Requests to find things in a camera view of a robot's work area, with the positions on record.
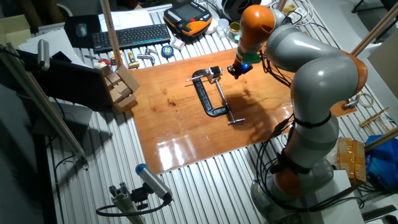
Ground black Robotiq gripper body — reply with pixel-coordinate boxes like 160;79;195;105
231;61;254;77

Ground black iron C-clamp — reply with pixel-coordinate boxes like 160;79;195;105
192;68;246;125

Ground glass jar white lid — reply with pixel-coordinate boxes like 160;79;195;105
217;17;230;31

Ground small white pink card pack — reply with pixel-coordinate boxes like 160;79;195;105
170;38;186;51

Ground orange black teach pendant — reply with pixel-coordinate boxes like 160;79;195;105
163;0;214;37

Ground black blue tape measure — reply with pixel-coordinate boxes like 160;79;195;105
160;45;175;59

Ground white power strip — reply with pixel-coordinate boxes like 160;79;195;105
279;2;308;26

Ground orange wooden board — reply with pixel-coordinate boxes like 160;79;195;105
128;46;358;175

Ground chrome pipe fitting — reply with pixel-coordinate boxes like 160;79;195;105
136;46;159;66

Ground brass metal fitting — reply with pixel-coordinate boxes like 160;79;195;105
127;52;141;69

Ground black computer keyboard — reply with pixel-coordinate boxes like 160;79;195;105
91;23;172;54

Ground white printed paper sheets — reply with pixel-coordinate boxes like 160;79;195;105
98;10;155;32

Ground taped brown cardboard package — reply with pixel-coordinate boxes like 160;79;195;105
334;136;368;184

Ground beige flat panel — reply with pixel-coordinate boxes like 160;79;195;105
368;37;398;108

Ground grey computer mouse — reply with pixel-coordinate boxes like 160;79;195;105
75;22;88;39

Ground black flat monitor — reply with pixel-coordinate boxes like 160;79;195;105
17;49;113;112

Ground black mouse pad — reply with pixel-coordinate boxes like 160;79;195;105
63;14;102;49

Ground blue plastic bag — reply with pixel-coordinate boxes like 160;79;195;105
365;134;398;190

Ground blank white paper stack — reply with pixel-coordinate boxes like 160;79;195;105
17;28;91;68

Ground plain cardboard box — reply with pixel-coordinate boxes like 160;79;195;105
0;14;32;47

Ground green wrist adapter ring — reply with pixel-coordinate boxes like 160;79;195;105
241;52;262;65

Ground black cable adapter blue light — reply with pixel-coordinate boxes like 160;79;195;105
272;119;289;138

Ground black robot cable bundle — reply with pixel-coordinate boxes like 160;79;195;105
253;49;364;215

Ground wooden handled hammer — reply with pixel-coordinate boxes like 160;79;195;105
341;94;361;110

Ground beige rope ring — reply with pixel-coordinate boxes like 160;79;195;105
357;92;375;109

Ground red handled hand tool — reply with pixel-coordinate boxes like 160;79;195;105
84;55;112;66

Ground silver camera blue tip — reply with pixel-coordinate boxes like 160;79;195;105
135;163;174;203

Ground wooden sticks frame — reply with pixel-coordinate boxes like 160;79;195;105
359;106;391;135

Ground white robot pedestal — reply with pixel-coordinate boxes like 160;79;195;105
310;169;366;224

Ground short aluminium profile mount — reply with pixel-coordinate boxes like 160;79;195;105
108;182;147;224

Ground black camera cable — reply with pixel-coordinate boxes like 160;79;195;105
95;198;174;218

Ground silver depth camera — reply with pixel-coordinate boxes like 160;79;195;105
37;39;51;72

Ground long aluminium frame bar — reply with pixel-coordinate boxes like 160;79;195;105
0;43;90;169

